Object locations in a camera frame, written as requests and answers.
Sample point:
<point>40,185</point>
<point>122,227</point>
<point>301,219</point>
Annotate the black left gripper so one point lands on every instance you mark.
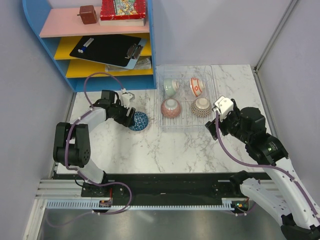
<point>127,121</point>

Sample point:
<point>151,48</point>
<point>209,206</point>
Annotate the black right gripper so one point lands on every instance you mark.
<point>235,113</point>

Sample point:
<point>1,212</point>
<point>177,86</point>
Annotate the blue triangle patterned bowl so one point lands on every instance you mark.
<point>140,121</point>

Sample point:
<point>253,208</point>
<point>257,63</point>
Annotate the black mosaic patterned bowl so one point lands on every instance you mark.
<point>201,107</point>

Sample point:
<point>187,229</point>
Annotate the floral pink outside bowl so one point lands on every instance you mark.
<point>170,108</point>

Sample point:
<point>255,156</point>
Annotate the pale green bowl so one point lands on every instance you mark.
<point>170,86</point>

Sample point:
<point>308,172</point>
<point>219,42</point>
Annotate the orange white patterned bowl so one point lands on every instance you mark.
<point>197,86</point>

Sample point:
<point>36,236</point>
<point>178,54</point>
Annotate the white wire dish rack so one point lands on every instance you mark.
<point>182,75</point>

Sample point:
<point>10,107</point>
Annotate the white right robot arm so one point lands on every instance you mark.
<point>297,214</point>

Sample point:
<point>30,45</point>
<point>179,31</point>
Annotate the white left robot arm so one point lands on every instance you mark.
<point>72,146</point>

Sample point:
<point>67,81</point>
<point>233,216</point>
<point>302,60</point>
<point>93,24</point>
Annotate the blue shelf unit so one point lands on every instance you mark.
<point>59,28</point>

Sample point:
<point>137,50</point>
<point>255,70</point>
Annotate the patterned paper booklet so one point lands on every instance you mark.
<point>143,63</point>

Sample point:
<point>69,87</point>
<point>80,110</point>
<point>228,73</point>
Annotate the black clipboard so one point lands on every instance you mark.
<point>112,49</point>

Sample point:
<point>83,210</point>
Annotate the white blue marker pen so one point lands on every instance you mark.
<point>85,46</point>

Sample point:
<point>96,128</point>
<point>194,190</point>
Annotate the white book under red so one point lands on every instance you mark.
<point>123,22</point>

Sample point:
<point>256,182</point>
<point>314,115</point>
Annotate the brown wooden cube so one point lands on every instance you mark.
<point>87,14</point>

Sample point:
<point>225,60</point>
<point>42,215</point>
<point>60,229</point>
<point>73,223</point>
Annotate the red patterned book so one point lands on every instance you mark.
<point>122,10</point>

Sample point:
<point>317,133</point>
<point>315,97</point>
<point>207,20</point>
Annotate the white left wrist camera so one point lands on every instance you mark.
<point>126,98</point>

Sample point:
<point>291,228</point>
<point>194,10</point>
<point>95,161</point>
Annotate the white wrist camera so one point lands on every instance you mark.
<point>223,105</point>
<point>126,98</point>

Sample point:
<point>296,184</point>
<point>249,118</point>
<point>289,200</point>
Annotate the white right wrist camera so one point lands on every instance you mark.
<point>223,105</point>

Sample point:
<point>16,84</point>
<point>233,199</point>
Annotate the aluminium corner frame post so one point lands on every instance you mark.
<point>276,33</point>

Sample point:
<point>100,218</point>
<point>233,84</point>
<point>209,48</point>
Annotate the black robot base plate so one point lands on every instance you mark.
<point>189,188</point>

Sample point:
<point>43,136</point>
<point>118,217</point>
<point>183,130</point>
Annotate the light blue cable duct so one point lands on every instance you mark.
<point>97,204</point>

